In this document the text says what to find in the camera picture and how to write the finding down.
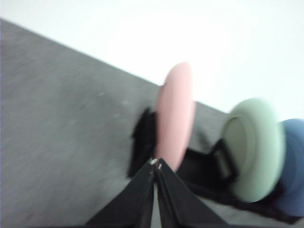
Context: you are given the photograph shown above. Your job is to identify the pale green plate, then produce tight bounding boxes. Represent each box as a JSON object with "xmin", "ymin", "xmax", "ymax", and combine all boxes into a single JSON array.
[{"xmin": 222, "ymin": 97, "xmax": 285, "ymax": 203}]

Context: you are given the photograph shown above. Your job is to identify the black plate rack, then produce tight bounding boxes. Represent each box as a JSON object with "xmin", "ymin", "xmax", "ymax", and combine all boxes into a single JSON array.
[{"xmin": 128, "ymin": 107, "xmax": 301, "ymax": 225}]

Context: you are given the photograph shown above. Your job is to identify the blue plate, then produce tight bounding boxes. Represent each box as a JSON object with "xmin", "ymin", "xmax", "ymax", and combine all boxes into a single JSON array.
[{"xmin": 273, "ymin": 118, "xmax": 304, "ymax": 218}]

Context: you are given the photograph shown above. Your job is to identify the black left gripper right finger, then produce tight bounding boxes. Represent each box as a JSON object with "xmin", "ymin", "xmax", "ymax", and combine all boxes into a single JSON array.
[{"xmin": 155, "ymin": 158, "xmax": 232, "ymax": 228}]

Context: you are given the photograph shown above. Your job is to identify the pink plate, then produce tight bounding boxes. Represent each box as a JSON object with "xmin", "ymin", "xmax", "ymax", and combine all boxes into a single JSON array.
[{"xmin": 153, "ymin": 62, "xmax": 197, "ymax": 173}]

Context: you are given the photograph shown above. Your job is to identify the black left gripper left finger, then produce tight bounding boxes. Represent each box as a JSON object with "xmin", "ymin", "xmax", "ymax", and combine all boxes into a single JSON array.
[{"xmin": 84, "ymin": 158, "xmax": 157, "ymax": 228}]

